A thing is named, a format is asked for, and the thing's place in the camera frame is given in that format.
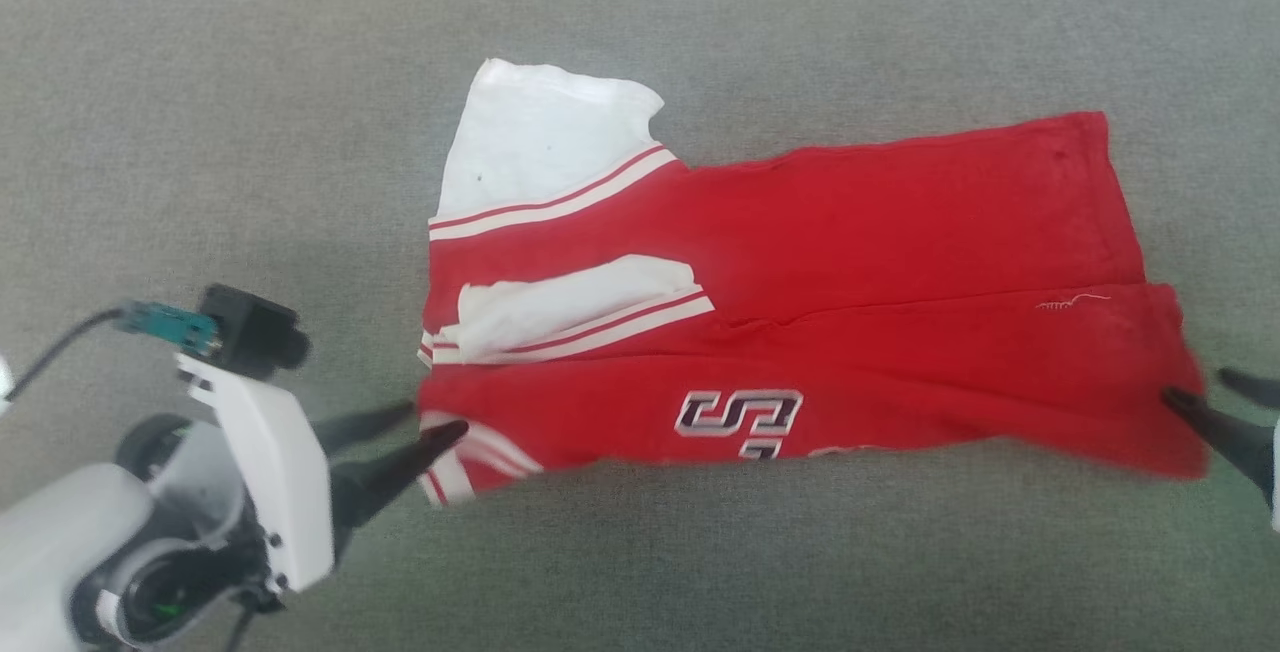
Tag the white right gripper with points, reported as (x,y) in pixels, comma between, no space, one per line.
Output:
(1277,472)

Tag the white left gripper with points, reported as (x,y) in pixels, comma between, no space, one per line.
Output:
(285,482)

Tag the red and white jersey shirt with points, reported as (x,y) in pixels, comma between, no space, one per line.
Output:
(850,262)

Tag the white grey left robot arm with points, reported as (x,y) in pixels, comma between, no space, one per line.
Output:
(70,542)

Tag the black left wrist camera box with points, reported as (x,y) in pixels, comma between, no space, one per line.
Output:
(250,332)

